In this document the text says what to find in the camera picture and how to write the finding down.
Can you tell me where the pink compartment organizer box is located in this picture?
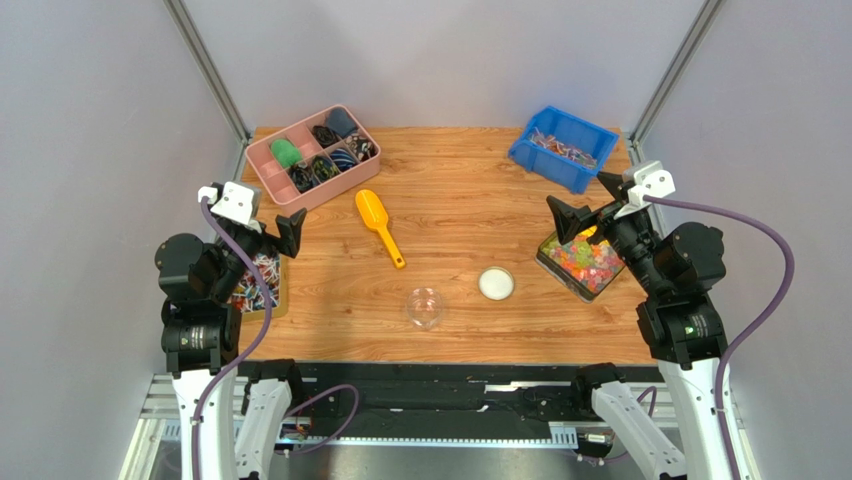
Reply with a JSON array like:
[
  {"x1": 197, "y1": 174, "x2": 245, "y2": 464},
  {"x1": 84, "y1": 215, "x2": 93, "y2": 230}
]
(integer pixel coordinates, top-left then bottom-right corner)
[{"x1": 246, "y1": 105, "x2": 382, "y2": 215}]

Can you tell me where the gold tin of lollipops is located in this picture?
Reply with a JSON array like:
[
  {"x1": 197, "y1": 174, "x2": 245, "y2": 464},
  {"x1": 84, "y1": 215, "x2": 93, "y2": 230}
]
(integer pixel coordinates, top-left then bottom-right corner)
[{"x1": 230, "y1": 254, "x2": 289, "y2": 323}]

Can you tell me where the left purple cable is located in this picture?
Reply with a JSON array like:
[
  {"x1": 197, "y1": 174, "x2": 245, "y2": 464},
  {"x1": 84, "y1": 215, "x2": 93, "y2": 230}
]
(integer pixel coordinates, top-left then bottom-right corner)
[{"x1": 190, "y1": 196, "x2": 362, "y2": 480}]

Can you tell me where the yellow plastic scoop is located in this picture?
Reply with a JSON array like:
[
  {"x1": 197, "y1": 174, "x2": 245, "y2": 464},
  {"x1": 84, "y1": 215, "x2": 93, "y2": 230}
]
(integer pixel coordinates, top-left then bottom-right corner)
[{"x1": 355, "y1": 189, "x2": 406, "y2": 269}]

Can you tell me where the white jar lid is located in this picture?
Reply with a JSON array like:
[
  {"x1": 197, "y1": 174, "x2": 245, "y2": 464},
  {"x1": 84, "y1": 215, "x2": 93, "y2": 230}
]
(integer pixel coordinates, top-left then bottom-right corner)
[{"x1": 477, "y1": 266, "x2": 515, "y2": 301}]

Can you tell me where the tin of gummy candies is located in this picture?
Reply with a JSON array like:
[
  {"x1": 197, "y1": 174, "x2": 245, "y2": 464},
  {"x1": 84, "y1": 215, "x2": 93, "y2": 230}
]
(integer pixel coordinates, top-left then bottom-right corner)
[{"x1": 536, "y1": 226, "x2": 625, "y2": 303}]

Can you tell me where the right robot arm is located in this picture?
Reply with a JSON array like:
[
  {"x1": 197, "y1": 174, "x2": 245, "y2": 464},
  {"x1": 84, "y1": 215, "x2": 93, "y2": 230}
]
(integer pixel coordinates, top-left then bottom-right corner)
[{"x1": 546, "y1": 170, "x2": 738, "y2": 479}]

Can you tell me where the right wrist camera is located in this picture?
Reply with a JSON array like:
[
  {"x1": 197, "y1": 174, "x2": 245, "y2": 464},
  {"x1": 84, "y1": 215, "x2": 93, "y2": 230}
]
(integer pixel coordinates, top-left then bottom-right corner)
[{"x1": 614, "y1": 161, "x2": 676, "y2": 219}]

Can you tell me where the green rolled sock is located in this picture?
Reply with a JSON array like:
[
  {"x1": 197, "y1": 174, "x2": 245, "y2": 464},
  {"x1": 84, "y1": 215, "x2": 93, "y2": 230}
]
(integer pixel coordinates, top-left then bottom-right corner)
[{"x1": 269, "y1": 138, "x2": 303, "y2": 169}]

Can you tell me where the clear glass jar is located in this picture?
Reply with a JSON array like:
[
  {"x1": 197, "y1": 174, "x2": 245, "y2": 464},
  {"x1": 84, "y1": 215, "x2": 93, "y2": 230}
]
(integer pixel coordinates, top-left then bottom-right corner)
[{"x1": 406, "y1": 287, "x2": 444, "y2": 330}]

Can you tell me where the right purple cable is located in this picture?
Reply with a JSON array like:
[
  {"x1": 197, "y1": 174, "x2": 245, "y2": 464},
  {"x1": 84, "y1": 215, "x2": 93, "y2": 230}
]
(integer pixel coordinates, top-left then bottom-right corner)
[{"x1": 572, "y1": 192, "x2": 796, "y2": 480}]

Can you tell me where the blue plastic bin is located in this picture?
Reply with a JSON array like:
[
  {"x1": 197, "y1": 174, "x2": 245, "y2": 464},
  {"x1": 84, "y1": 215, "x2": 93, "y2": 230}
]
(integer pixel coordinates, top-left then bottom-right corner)
[{"x1": 508, "y1": 106, "x2": 619, "y2": 194}]

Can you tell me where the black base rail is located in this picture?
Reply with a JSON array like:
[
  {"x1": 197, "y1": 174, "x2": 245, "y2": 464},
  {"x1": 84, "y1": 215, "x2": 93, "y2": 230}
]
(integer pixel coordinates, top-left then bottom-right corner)
[{"x1": 295, "y1": 362, "x2": 604, "y2": 441}]

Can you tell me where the purple cable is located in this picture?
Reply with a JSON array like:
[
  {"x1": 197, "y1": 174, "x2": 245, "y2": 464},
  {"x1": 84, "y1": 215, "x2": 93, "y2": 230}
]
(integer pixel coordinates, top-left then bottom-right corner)
[
  {"x1": 572, "y1": 192, "x2": 796, "y2": 480},
  {"x1": 190, "y1": 196, "x2": 362, "y2": 480}
]

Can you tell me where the dark blue rolled sock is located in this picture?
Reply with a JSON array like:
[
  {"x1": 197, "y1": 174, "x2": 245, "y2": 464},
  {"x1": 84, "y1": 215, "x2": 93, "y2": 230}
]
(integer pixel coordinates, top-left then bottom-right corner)
[{"x1": 325, "y1": 107, "x2": 358, "y2": 138}]

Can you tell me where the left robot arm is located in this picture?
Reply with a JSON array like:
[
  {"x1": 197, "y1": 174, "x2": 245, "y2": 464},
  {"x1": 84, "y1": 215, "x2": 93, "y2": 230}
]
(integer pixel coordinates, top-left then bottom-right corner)
[{"x1": 155, "y1": 209, "x2": 307, "y2": 479}]

